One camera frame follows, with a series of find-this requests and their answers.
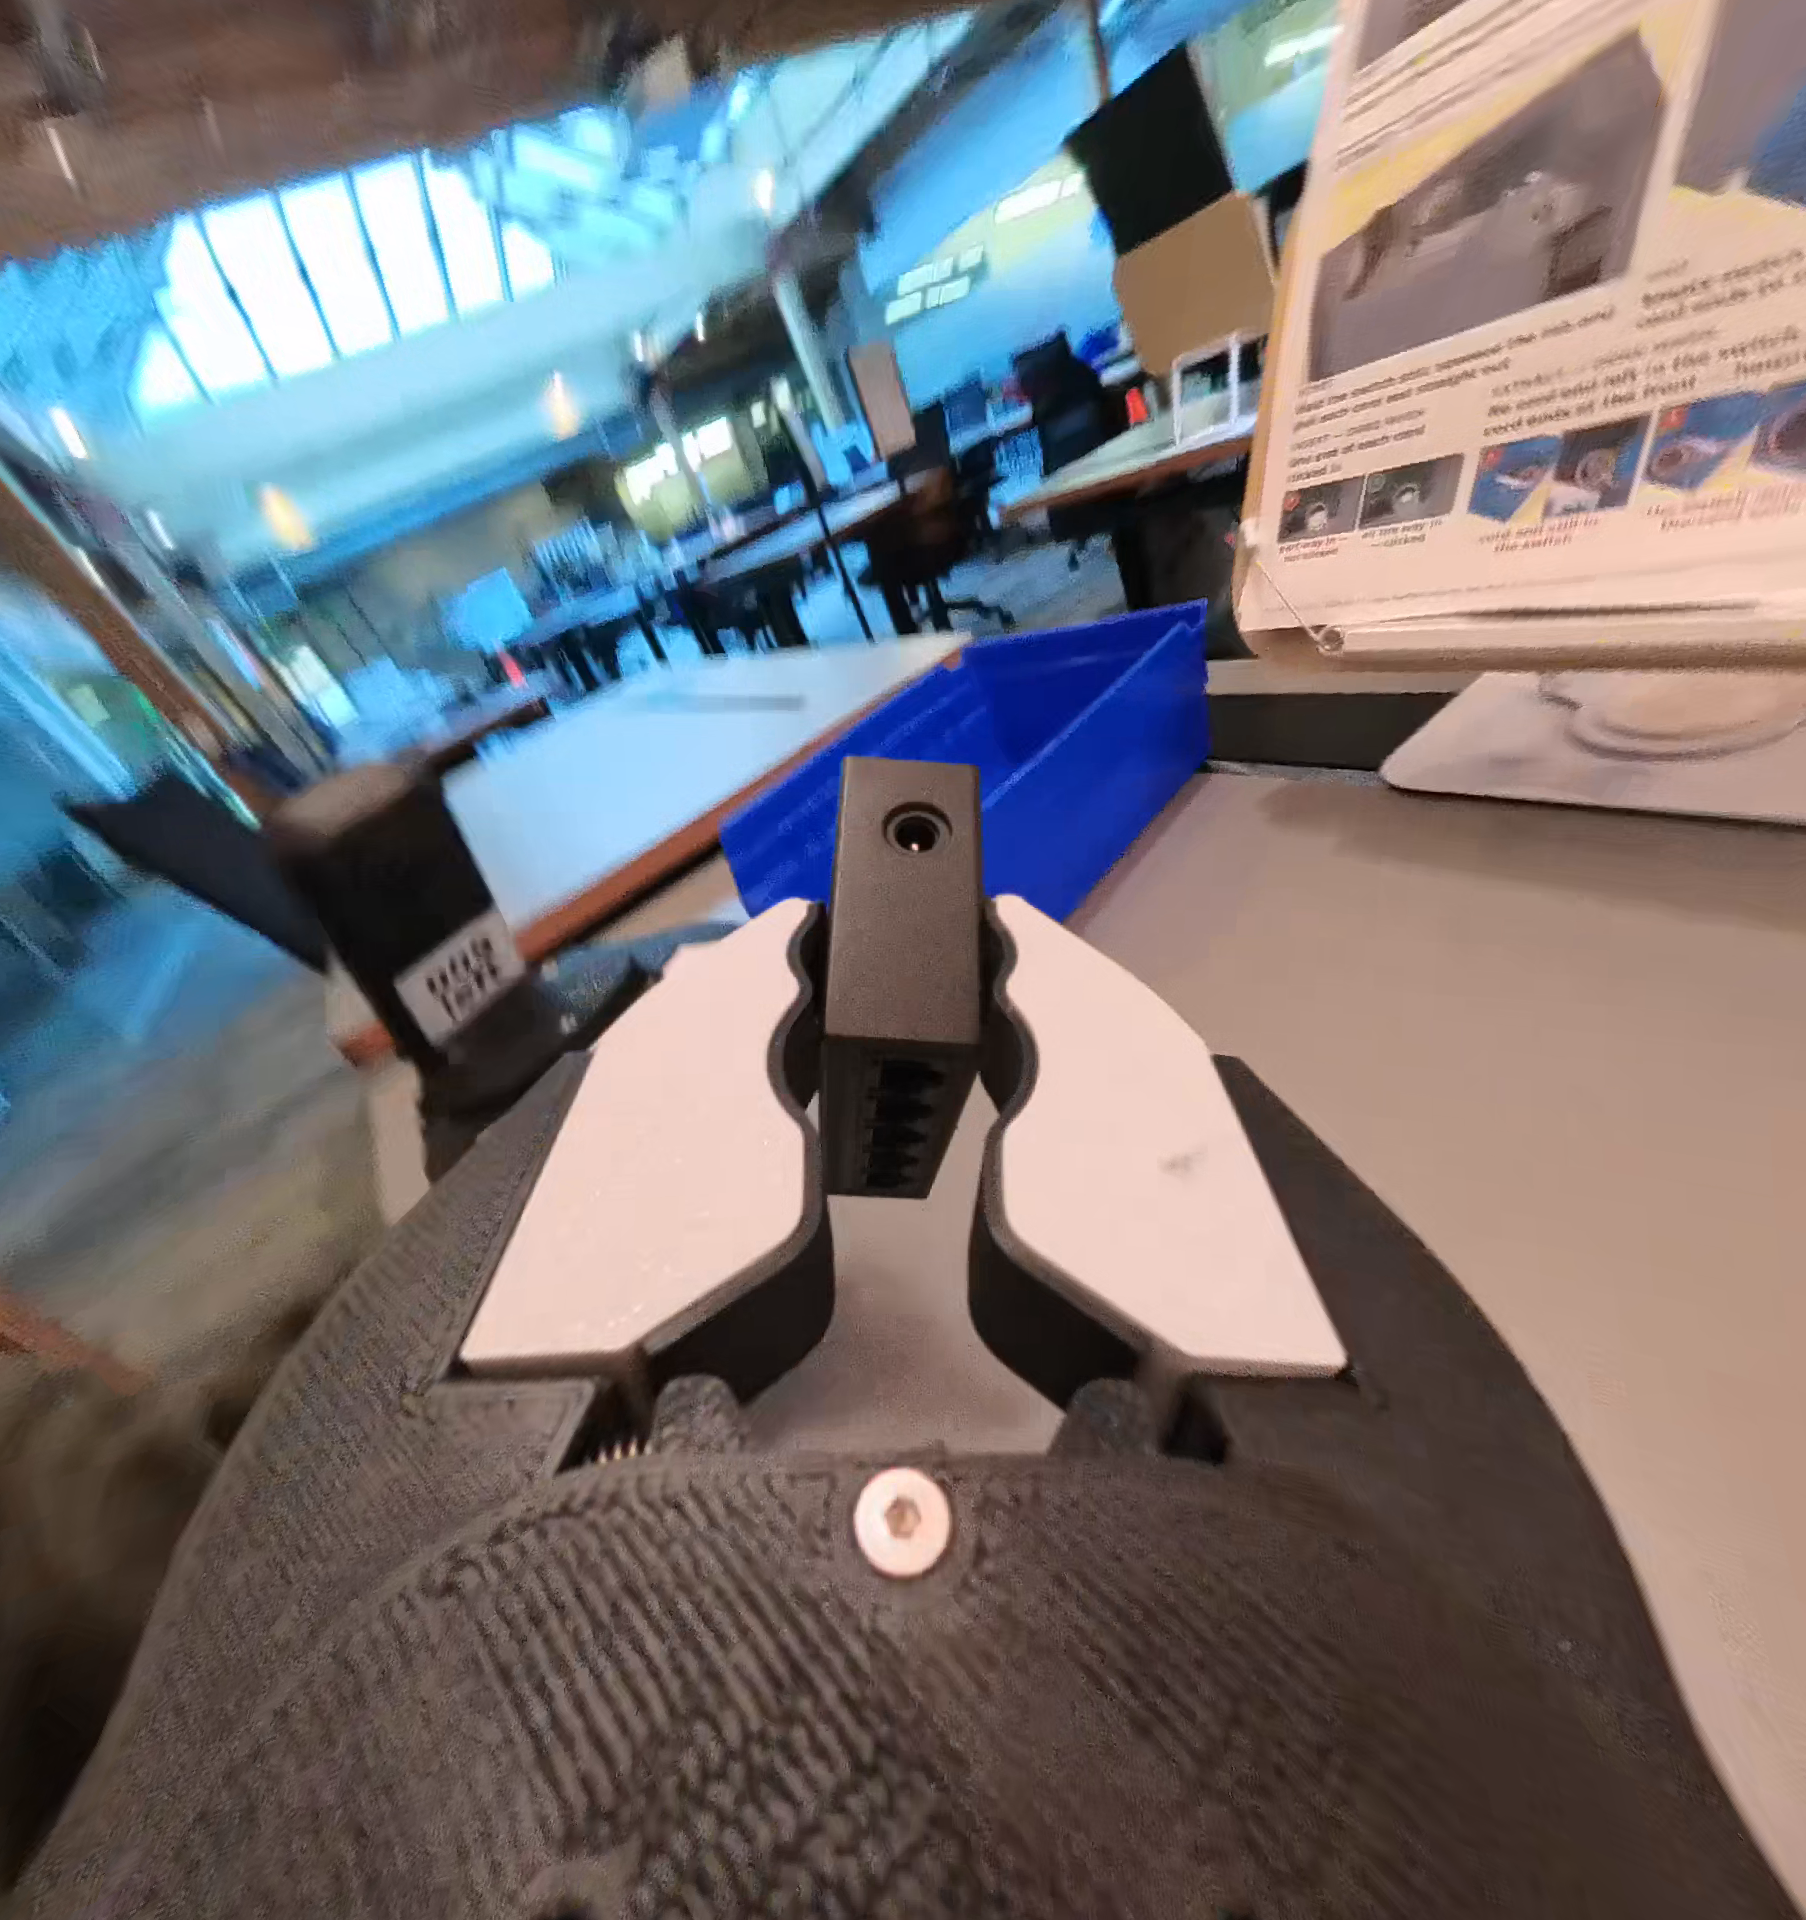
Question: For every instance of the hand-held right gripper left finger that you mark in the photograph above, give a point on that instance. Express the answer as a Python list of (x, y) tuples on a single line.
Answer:
[(648, 1186)]

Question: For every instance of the white board stand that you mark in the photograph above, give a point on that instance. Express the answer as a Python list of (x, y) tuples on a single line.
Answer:
[(1489, 766)]

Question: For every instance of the printed instruction board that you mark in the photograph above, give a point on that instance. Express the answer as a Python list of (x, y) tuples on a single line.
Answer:
[(1563, 300)]

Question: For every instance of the grey table brown edge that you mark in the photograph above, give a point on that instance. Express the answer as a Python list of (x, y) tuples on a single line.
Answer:
[(648, 766)]

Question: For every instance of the cardboard box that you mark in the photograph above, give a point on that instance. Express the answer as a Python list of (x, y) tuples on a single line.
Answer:
[(1195, 286)]

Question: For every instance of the skylight window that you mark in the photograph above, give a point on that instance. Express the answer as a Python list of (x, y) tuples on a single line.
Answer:
[(348, 254)]

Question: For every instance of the blue plastic bin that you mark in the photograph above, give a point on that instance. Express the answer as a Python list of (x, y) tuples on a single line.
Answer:
[(1082, 721)]

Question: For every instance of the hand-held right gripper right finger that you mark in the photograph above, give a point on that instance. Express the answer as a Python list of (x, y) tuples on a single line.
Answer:
[(1158, 1186)]

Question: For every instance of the black network switch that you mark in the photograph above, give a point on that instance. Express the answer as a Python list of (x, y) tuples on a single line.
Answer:
[(904, 945)]

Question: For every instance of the black monitor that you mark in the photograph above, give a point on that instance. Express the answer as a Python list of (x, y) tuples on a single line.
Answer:
[(1151, 150)]

